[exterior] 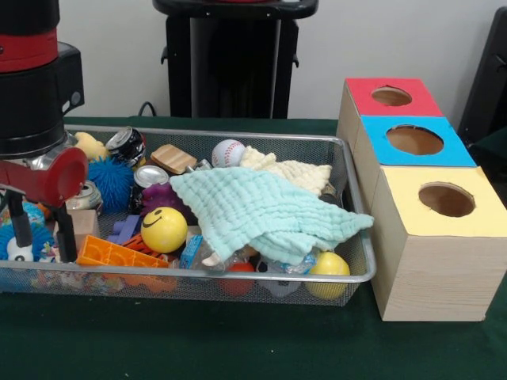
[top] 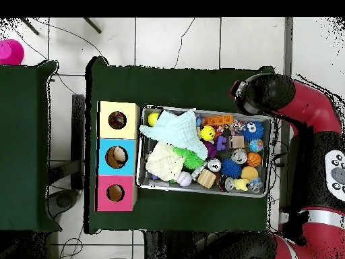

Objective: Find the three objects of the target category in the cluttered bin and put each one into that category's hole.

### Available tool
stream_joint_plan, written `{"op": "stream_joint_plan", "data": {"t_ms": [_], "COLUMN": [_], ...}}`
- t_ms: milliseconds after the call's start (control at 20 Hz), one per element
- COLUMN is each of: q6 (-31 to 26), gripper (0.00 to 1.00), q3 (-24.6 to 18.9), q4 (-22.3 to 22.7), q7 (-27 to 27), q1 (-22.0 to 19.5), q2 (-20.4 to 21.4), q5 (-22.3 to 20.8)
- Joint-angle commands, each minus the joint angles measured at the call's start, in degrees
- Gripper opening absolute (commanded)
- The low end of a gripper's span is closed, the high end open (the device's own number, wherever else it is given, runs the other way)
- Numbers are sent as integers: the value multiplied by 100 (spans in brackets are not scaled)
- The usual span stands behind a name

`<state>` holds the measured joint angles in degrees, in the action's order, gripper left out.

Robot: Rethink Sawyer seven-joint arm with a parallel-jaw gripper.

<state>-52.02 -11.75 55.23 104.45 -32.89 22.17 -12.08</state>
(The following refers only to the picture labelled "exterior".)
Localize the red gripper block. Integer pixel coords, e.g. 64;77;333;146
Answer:
0;146;89;264

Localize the mint knitted cloth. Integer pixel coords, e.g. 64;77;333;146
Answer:
169;165;375;267

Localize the silver mesh bin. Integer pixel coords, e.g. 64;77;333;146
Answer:
0;123;377;308

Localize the wooden three-hole box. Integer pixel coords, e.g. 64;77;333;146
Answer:
336;78;499;322

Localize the plain wooden cube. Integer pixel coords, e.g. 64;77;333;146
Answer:
53;209;102;254

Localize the orange plastic toy block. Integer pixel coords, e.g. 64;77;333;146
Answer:
74;234;171;269

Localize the blue spiky ball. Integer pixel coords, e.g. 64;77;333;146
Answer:
86;158;135;215

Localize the crushed dark drink can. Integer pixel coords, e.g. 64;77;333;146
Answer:
105;126;147;164

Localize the yellow smiley ball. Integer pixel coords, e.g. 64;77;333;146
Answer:
140;206;189;254

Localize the striped wooden block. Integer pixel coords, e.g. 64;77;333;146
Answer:
150;144;198;175

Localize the white baseball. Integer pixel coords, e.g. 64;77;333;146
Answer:
211;139;246;169

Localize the cream knitted cloth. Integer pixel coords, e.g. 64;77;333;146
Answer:
239;145;333;197

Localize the plain yellow ball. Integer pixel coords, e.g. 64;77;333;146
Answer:
307;252;352;300

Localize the black upright panel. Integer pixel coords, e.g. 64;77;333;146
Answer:
457;6;507;159

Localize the black cable loop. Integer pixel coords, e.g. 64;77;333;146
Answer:
137;101;160;118

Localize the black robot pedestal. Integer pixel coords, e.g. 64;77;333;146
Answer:
152;0;320;120

